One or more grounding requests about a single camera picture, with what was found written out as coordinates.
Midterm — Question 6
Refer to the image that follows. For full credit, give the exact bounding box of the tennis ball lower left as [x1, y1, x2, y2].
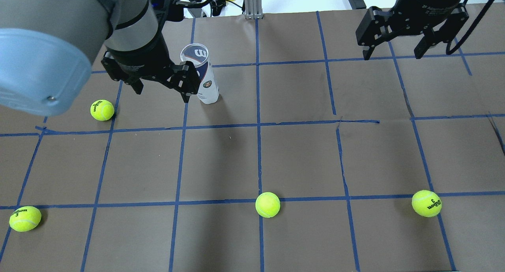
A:
[9, 206, 42, 232]

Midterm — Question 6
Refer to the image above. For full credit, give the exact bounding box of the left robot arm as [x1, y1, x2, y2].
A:
[0, 0, 200, 116]

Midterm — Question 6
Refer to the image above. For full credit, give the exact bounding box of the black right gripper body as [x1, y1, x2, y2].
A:
[389, 0, 462, 38]

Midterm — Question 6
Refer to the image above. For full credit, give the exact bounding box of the tennis ball centre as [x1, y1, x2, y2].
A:
[255, 192, 280, 218]

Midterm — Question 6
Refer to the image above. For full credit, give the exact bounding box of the aluminium frame post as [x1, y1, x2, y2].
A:
[243, 0, 264, 19]

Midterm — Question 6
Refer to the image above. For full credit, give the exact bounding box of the tennis ball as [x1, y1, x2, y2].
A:
[255, 192, 280, 218]
[90, 99, 115, 121]
[9, 206, 42, 232]
[411, 190, 442, 218]

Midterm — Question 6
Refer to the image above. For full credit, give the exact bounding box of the clear tennis ball can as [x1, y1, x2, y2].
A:
[180, 43, 219, 104]

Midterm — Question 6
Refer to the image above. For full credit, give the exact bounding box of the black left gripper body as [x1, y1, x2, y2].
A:
[101, 26, 175, 87]

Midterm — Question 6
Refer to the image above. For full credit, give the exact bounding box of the black cables bundle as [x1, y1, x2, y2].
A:
[170, 0, 244, 18]

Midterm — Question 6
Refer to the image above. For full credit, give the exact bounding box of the tennis ball lower right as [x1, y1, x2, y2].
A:
[411, 190, 442, 218]

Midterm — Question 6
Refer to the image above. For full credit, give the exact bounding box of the tennis ball upper left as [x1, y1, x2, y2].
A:
[90, 99, 115, 121]

